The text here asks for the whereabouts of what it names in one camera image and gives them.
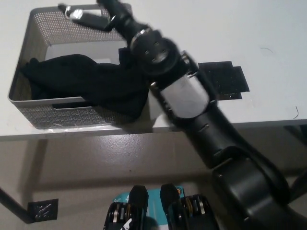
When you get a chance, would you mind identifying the clear tape strip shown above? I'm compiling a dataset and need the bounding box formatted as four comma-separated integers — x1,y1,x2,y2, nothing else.
47,122,81,133

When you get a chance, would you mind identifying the black floor tape patch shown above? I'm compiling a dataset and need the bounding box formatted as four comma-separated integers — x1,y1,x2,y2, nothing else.
27,198,59,220

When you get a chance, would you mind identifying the black table leg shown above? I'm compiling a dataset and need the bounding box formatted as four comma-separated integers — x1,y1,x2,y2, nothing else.
287,173,307,204
0,186,33,225

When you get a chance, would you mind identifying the black tape patch on table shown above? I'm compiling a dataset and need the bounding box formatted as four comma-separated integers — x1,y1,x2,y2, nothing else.
198,61,250,101

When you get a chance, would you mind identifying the grey perforated plastic basket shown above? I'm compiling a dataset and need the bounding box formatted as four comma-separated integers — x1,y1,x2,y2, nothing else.
8,3,154,130

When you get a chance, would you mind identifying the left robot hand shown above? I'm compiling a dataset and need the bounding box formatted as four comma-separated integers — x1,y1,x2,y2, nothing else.
119,218,133,230

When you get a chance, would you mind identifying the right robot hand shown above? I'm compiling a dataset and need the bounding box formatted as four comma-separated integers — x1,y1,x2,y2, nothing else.
57,0,151,40

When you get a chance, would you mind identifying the black t-shirt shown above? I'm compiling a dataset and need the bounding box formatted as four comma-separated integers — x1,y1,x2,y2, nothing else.
20,46,151,120

